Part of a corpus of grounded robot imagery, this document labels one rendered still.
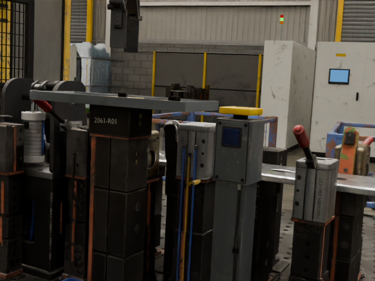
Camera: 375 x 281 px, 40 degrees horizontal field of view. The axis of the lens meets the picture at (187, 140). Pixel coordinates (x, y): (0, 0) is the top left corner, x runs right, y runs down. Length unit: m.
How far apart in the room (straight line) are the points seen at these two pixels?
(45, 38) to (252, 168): 4.22
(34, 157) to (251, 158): 0.65
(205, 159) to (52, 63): 4.09
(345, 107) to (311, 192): 8.17
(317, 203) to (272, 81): 8.30
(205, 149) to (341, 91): 8.13
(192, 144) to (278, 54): 8.22
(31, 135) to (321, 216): 0.74
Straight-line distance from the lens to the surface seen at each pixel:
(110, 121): 1.02
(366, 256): 1.70
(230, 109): 0.90
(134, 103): 0.95
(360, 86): 9.17
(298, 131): 0.90
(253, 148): 0.89
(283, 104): 9.25
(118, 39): 0.99
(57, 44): 5.18
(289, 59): 9.24
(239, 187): 0.90
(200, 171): 1.10
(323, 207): 1.03
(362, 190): 1.12
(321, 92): 9.19
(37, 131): 1.36
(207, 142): 1.09
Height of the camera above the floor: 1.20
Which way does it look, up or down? 6 degrees down
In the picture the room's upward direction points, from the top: 3 degrees clockwise
